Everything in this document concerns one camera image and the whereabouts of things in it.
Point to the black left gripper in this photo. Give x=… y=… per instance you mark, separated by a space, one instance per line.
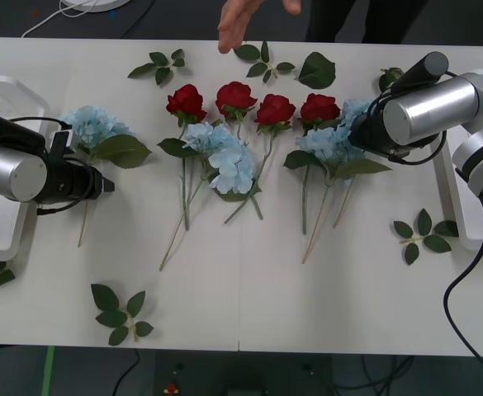
x=90 y=185

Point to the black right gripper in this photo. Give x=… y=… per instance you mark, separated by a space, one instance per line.
x=358 y=132

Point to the pale blue artificial flower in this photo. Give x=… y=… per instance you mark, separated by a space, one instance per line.
x=354 y=108
x=230 y=169
x=202 y=134
x=92 y=123
x=319 y=142

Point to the red artificial rose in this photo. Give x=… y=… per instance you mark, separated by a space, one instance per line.
x=274 y=109
x=317 y=107
x=185 y=101
x=235 y=97

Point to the dark robot base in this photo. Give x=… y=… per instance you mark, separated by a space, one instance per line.
x=241 y=383

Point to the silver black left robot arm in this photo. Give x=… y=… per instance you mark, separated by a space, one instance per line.
x=6 y=173

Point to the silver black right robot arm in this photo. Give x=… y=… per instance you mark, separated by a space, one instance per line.
x=431 y=107

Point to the person's right hand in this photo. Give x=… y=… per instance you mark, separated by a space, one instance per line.
x=237 y=24

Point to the small curled green leaf twig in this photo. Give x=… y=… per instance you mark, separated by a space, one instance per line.
x=387 y=78

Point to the single large green leaf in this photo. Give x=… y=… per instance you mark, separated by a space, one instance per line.
x=317 y=70

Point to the person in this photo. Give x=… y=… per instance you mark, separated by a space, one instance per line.
x=336 y=20

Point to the shallow white box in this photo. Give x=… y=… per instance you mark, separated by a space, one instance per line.
x=451 y=198
x=1 y=95

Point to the white round base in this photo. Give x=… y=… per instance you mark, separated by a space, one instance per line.
x=100 y=4

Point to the red yellow button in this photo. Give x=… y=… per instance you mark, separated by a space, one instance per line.
x=171 y=389

